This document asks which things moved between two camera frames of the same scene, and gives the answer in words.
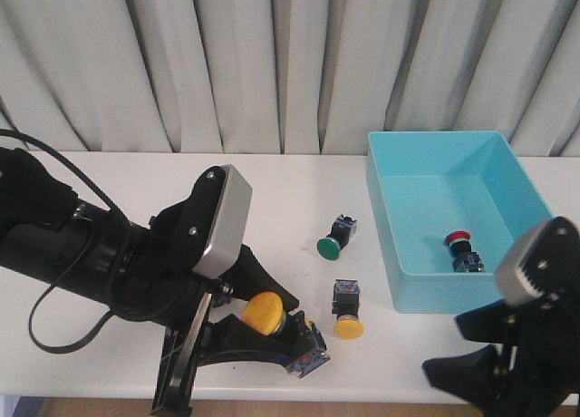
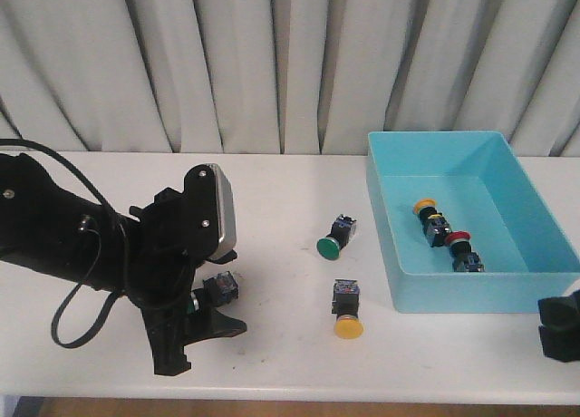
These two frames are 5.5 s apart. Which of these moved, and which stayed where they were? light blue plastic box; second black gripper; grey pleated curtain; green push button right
Moved: second black gripper
Stayed: green push button right; grey pleated curtain; light blue plastic box
